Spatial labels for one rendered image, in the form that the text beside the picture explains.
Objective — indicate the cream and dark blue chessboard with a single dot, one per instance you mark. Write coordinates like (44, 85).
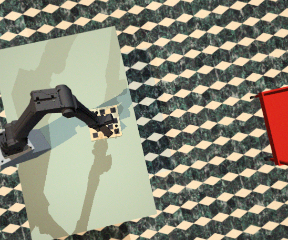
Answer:
(106, 111)

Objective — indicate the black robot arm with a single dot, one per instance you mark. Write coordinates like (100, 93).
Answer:
(41, 102)

